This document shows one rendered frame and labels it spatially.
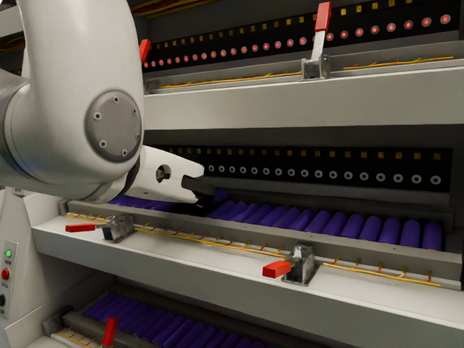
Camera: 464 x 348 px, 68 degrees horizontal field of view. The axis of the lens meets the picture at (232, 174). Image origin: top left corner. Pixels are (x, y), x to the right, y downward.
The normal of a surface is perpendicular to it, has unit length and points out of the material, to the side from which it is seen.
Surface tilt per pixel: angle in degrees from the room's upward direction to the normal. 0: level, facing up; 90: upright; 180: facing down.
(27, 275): 90
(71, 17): 86
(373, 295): 22
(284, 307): 112
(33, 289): 90
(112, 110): 88
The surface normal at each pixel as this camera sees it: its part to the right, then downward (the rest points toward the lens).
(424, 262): -0.50, 0.28
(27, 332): 0.86, 0.05
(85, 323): -0.10, -0.96
